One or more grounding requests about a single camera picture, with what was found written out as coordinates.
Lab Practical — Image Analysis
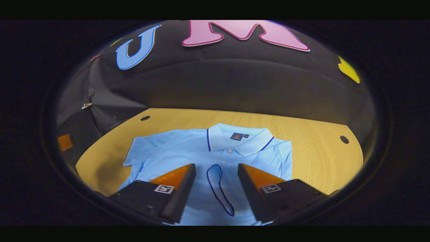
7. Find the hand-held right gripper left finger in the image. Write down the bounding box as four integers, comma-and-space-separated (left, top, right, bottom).
107, 163, 197, 225

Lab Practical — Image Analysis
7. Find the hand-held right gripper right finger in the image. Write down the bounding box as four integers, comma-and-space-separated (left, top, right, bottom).
237, 163, 340, 224

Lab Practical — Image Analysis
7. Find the light blue T-shirt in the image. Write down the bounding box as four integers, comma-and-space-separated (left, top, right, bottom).
118, 123, 293, 226

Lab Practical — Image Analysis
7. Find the black backdrop cloth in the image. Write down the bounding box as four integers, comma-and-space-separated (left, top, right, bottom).
55, 20, 377, 175

